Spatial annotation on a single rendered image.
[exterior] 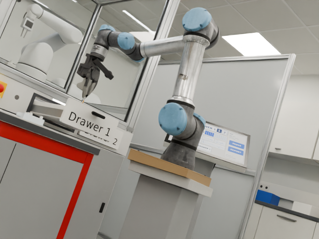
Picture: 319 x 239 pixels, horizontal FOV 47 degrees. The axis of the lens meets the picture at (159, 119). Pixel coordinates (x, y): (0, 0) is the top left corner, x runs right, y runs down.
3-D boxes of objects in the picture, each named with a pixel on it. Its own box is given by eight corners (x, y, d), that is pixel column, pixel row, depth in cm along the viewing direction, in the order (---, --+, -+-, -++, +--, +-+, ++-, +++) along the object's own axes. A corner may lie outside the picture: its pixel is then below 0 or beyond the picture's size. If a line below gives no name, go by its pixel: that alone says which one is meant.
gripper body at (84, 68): (82, 79, 180) (91, 57, 182) (98, 83, 177) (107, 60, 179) (75, 74, 173) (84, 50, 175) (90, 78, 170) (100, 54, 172)
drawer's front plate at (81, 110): (111, 142, 175) (119, 120, 177) (60, 121, 155) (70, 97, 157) (109, 142, 176) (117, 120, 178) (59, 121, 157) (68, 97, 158)
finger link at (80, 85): (74, 95, 174) (82, 77, 176) (85, 98, 172) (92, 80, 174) (71, 93, 171) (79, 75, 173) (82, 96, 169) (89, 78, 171)
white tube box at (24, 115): (41, 129, 148) (44, 120, 149) (21, 121, 144) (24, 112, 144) (32, 127, 159) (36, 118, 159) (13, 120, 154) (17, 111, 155)
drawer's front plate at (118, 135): (117, 150, 219) (124, 132, 221) (79, 134, 200) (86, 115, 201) (116, 149, 221) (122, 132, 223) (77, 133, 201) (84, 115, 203)
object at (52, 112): (107, 137, 176) (112, 125, 177) (63, 119, 158) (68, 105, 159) (64, 127, 204) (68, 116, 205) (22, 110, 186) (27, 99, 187)
